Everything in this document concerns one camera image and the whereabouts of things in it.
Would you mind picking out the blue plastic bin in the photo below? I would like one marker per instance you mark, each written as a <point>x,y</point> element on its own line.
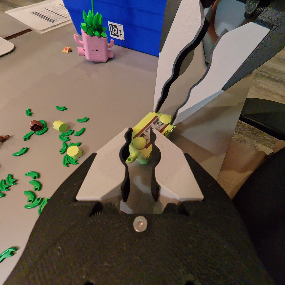
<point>138,17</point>

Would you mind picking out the brown branch piece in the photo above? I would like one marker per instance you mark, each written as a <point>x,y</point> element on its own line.
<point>4,138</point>

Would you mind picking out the lime cylinder brick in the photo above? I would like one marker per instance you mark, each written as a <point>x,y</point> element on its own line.
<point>60,125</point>
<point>74,151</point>

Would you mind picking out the laminated paper sheet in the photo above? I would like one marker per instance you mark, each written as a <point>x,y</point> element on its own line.
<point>40,17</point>

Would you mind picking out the white book stand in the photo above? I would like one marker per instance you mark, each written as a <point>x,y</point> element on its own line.
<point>5,46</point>

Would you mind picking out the pink toy brick flowerpot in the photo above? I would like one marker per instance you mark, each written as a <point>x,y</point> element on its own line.
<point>95,49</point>

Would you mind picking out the black chair armrest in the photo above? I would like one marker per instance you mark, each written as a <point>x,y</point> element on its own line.
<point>265,115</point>

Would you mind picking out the lime green toy brick box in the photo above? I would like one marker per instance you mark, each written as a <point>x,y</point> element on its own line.
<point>142,155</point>

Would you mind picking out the small orange flower piece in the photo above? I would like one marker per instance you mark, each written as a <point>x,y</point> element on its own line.
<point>66,49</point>

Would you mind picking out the scattered green leaf pieces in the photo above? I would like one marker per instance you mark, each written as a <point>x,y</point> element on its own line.
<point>61,108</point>

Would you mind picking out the brown barrel piece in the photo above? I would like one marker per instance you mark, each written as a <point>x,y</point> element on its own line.
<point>35,125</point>

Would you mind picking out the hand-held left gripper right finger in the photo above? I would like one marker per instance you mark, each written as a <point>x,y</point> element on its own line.
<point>176,176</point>

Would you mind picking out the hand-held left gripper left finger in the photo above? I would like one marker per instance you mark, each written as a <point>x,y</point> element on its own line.
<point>102,176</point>

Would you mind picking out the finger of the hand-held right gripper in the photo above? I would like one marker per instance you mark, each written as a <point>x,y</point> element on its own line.
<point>229,57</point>
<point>176,40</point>

